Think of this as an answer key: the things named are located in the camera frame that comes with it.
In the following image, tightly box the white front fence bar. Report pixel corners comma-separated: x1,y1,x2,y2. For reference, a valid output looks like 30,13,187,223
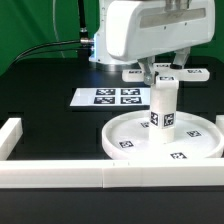
0,158,224,188

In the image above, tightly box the black cable lower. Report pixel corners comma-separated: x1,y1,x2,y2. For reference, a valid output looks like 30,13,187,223
12,47,94,65

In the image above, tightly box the white round table top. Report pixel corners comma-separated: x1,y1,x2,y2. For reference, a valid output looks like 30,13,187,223
102,110,224,161

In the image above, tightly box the black cable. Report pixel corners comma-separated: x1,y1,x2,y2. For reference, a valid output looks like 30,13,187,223
12,47,94,65
12,39,95,64

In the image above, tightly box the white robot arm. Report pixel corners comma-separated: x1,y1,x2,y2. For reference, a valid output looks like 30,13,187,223
90,0,215,84

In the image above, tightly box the white left fence block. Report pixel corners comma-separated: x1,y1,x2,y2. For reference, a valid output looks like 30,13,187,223
0,118,23,161

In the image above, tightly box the white right fence block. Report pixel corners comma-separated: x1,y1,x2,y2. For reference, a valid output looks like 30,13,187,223
216,115,224,135

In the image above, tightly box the black cable upper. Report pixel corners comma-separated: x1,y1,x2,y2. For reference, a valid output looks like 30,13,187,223
12,39,95,64

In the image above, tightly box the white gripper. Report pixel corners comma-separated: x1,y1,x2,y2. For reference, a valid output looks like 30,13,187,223
106,0,215,84

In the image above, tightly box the white cross-shaped table base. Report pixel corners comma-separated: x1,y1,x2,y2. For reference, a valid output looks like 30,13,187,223
122,63,210,86

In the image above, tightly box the white fence block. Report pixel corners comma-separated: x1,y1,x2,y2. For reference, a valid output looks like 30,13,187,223
216,115,224,135
0,118,23,161

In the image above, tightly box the black vertical cable connector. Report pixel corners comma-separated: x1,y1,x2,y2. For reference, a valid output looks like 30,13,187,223
77,0,88,58

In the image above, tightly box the white marker sheet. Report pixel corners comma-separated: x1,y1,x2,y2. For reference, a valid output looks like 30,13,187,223
70,87,150,107

